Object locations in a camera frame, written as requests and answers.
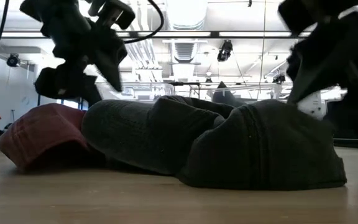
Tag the white box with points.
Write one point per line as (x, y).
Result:
(312, 105)

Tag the silver ceiling air duct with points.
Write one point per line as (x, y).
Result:
(186, 14)

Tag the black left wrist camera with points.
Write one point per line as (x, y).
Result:
(113, 12)

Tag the long ceiling light strip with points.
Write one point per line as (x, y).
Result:
(197, 34)

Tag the black ceiling spotlight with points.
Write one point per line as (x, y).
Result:
(225, 50)
(279, 78)
(12, 60)

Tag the red cap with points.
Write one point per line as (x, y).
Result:
(42, 137)

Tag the dark grey cap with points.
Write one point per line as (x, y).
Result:
(129, 133)
(266, 146)

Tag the dark pointed cloth object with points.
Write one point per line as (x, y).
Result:
(224, 95)

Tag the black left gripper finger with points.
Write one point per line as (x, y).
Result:
(110, 53)
(64, 82)

